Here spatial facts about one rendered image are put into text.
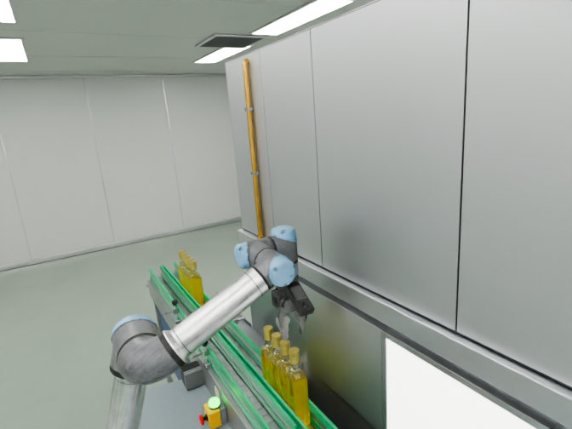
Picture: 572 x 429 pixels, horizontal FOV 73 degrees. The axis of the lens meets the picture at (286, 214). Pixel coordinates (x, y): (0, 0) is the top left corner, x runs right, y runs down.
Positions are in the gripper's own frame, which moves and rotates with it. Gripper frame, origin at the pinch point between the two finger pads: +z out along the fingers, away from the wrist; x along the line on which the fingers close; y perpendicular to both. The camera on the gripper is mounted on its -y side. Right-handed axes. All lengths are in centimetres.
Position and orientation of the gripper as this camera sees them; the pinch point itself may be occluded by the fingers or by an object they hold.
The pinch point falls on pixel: (294, 334)
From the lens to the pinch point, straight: 129.1
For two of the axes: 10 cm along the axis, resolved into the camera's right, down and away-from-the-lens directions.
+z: 0.7, 9.7, 2.5
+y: -4.9, -1.8, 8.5
